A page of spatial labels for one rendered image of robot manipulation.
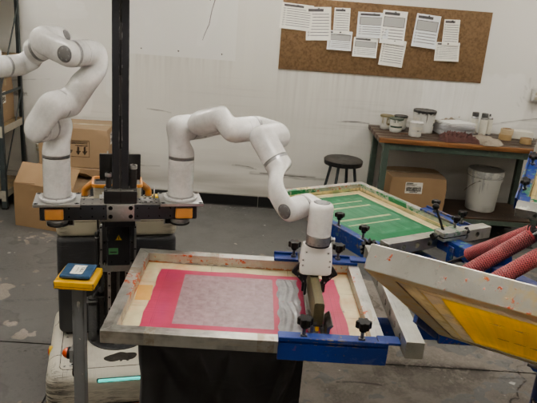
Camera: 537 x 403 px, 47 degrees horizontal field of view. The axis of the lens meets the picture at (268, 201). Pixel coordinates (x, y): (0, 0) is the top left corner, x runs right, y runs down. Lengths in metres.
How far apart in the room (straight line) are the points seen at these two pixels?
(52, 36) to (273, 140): 0.76
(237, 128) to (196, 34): 3.63
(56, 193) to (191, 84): 3.50
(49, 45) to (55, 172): 0.44
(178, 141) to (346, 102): 3.58
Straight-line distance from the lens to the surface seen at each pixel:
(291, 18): 5.55
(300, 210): 1.85
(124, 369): 2.87
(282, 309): 1.93
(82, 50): 2.06
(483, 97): 5.97
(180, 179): 2.27
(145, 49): 5.66
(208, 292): 2.02
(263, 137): 1.93
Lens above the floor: 1.86
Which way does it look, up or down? 18 degrees down
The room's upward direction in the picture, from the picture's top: 5 degrees clockwise
